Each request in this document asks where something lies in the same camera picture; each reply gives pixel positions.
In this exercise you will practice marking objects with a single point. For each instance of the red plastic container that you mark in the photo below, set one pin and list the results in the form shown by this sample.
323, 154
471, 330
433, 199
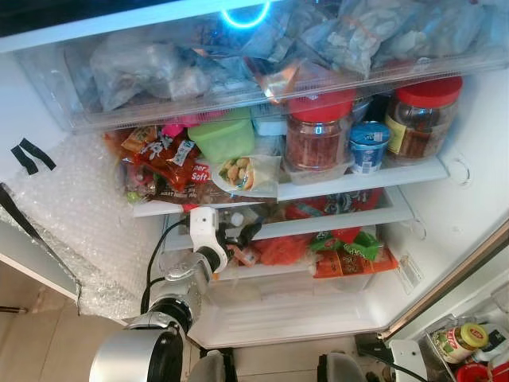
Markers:
481, 374

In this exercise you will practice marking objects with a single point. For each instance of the grey robot leg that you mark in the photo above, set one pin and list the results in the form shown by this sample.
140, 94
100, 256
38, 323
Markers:
342, 369
211, 368

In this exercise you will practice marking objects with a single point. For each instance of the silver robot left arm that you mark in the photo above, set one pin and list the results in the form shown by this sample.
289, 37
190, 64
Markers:
171, 294

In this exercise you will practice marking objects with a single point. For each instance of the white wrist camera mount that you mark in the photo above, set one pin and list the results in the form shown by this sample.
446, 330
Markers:
407, 362
205, 227

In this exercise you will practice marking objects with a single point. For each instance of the blue white yoghurt cup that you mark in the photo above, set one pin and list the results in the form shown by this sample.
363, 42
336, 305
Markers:
370, 151

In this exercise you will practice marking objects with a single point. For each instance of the red mesh bag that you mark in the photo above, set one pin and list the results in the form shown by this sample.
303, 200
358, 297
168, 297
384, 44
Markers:
282, 251

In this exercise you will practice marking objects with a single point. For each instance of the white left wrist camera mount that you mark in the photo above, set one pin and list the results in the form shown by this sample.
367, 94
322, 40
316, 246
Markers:
205, 227

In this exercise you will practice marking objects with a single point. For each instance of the white open fridge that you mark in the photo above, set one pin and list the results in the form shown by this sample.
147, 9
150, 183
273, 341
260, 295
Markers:
469, 135

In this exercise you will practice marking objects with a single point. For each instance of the orange snack pack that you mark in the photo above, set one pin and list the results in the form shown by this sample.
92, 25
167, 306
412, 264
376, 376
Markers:
350, 264

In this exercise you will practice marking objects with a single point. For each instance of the black tape strips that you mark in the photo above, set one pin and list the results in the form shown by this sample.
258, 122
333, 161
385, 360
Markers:
24, 159

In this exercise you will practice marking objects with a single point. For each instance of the red printed snack pack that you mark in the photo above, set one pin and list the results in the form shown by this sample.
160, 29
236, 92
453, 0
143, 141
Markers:
163, 155

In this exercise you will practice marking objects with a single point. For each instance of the white fridge shelf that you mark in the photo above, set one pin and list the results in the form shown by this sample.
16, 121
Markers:
358, 183

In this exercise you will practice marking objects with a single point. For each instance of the green snack pack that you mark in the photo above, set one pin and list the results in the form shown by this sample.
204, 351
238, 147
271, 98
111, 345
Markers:
362, 243

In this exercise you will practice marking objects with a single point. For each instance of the clear bubble wrap sheet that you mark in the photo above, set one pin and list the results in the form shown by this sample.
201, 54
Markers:
79, 207

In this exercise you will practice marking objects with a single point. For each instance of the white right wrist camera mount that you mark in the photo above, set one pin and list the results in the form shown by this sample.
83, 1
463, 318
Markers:
407, 362

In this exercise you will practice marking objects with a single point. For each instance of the grey robot left leg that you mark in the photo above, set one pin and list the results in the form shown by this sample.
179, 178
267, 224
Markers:
211, 368

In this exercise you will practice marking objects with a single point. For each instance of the clear bag of white nuts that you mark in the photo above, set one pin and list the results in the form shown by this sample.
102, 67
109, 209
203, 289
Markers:
390, 32

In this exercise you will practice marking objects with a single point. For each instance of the red lid jar red contents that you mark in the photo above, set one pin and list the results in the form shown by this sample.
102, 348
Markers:
318, 143

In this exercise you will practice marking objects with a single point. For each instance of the grey robot right leg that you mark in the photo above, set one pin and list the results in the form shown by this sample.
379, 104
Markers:
342, 369

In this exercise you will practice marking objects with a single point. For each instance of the green plastic container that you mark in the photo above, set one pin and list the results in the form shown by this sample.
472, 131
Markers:
223, 139

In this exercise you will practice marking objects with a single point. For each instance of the clear pack of fish balls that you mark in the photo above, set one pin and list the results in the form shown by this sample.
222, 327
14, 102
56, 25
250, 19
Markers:
242, 173

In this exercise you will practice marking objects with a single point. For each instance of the clear fridge drawer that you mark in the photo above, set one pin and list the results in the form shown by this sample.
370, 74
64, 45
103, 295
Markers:
79, 107

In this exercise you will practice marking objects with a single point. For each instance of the red lid jar yellow label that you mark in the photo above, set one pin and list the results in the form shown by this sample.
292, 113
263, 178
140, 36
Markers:
421, 131

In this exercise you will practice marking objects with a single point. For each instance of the yellow lid glass jar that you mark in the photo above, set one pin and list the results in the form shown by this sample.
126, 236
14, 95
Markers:
461, 341

